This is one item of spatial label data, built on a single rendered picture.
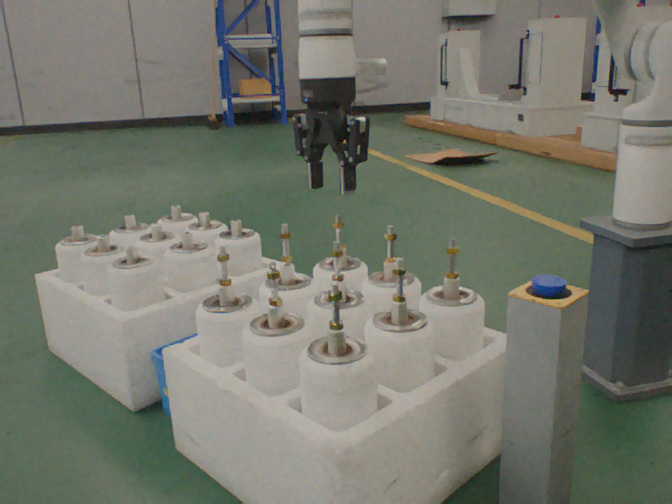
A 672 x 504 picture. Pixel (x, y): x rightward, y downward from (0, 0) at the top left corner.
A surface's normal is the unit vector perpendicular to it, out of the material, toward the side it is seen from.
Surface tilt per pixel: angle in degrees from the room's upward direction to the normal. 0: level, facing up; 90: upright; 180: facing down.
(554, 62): 90
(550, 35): 90
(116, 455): 0
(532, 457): 90
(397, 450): 90
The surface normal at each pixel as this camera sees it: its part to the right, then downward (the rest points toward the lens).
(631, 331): -0.50, 0.27
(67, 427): -0.04, -0.95
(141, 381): 0.71, 0.18
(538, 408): -0.72, 0.23
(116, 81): 0.25, 0.28
